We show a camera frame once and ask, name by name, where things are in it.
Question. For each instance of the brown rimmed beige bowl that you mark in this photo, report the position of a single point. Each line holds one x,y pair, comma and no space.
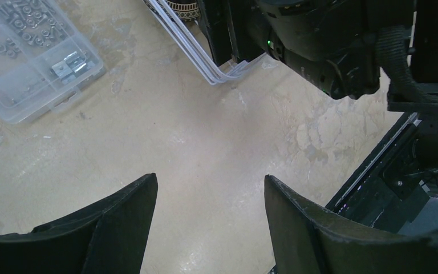
186,10

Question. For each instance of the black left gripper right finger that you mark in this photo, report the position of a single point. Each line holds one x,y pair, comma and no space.
308,238

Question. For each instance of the white wire dish rack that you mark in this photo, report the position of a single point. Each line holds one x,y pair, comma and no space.
194,44

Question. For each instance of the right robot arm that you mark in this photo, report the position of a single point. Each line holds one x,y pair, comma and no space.
340,47

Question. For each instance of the black table edge rail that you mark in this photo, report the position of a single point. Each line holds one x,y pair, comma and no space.
395,188

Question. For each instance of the clear plastic screw box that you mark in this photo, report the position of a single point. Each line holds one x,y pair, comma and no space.
45,62

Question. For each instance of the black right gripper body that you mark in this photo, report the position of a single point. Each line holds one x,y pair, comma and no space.
233,30

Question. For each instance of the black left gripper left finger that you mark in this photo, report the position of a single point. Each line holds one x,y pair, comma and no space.
107,236

